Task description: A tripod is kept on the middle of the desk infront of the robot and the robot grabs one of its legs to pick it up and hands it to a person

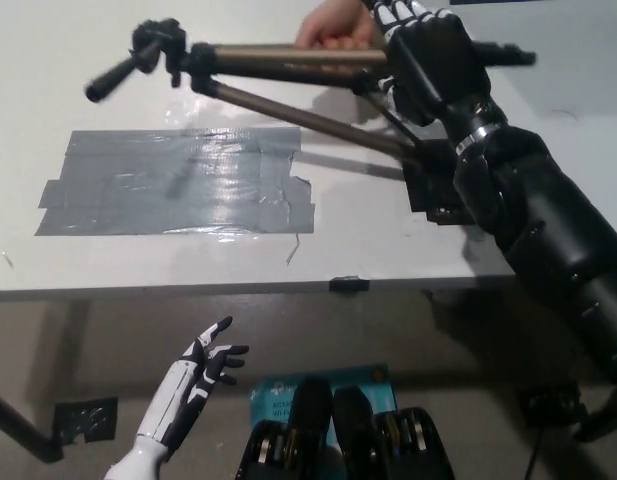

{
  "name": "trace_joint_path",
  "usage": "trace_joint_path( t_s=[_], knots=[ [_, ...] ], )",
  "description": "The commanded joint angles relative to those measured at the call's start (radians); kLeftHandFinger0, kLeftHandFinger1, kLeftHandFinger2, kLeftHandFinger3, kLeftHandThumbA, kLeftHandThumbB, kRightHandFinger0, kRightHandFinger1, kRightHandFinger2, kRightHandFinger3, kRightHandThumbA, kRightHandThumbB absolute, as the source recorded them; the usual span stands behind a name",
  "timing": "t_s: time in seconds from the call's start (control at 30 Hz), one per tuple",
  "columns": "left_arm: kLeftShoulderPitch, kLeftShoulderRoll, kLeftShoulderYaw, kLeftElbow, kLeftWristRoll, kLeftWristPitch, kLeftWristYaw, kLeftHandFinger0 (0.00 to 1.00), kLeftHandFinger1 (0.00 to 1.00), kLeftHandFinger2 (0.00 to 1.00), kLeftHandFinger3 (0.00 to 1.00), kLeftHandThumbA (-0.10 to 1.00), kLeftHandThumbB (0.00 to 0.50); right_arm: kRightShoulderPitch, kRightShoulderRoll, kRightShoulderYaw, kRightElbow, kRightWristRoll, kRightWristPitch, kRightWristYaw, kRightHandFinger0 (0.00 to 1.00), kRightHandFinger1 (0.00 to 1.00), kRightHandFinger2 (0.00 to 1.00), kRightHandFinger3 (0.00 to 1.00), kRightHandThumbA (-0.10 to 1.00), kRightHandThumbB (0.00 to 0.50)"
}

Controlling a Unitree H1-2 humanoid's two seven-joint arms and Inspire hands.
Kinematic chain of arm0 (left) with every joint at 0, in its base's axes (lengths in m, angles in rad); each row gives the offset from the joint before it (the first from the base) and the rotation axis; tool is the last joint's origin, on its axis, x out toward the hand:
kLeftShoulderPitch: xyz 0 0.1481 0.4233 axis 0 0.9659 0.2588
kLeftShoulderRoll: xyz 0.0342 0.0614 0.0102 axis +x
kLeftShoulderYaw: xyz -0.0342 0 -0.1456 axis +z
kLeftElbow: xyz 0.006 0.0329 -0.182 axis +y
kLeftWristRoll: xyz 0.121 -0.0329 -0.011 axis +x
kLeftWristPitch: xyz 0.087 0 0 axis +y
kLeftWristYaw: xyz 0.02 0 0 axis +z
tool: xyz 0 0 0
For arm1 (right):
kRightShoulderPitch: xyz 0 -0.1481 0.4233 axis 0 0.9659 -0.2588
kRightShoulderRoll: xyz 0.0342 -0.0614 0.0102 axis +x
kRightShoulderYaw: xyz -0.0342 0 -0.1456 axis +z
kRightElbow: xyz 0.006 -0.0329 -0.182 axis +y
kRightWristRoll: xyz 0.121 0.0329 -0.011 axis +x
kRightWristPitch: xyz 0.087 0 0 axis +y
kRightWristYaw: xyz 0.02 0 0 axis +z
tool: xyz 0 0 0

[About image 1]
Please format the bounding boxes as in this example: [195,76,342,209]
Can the person's bare hand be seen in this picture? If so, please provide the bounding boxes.
[293,0,385,52]

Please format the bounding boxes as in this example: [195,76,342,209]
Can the black and white robot right hand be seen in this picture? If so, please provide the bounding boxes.
[371,0,494,127]

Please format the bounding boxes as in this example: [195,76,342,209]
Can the white and black robot left hand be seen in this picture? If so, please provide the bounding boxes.
[136,315,250,462]

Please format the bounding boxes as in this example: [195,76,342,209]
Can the bronze and black camera tripod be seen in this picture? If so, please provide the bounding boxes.
[84,18,537,169]

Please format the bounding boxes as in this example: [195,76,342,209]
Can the black robot torso blocks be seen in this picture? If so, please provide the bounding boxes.
[232,378,455,480]

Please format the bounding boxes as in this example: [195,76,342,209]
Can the teal cardboard box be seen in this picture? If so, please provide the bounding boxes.
[248,364,395,451]

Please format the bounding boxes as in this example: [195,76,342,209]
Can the black tape patch on floor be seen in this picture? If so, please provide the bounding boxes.
[54,397,120,445]

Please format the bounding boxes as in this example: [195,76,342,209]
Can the black table leg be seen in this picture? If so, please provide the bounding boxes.
[0,387,65,465]

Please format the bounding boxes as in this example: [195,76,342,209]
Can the grey duct tape patch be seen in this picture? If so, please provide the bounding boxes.
[35,127,316,237]

